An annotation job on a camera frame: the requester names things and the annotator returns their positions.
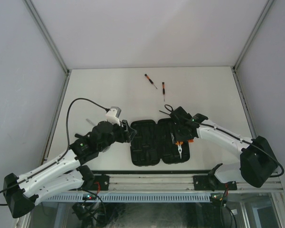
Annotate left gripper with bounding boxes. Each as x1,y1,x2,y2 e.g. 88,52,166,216
98,119,136,152

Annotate orange handled needle-nose pliers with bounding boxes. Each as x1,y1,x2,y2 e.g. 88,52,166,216
171,133,183,159

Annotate black plastic tool case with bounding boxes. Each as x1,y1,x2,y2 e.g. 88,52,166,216
130,118,190,166

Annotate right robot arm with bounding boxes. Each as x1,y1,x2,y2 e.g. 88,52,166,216
164,104,284,190

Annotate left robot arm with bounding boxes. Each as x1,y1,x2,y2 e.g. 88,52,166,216
3,120,137,219

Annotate small orange precision screwdriver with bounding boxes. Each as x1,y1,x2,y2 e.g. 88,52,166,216
144,74,158,89

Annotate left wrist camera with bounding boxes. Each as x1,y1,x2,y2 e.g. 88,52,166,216
105,106,122,126

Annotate right camera cable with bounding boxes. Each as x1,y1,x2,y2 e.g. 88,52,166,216
163,104,285,178

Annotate camera cable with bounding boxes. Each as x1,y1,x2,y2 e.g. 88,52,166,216
0,98,111,206
163,104,285,178

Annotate aluminium frame rail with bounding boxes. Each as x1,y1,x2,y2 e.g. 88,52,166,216
96,173,283,193

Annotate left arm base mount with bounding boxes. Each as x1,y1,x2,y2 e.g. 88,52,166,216
86,174,110,191

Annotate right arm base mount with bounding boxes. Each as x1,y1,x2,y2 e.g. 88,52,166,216
193,163,238,191

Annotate blue slotted cable duct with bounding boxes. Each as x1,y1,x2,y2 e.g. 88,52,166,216
45,192,211,203

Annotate left camera cable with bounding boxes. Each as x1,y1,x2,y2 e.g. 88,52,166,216
0,98,111,206

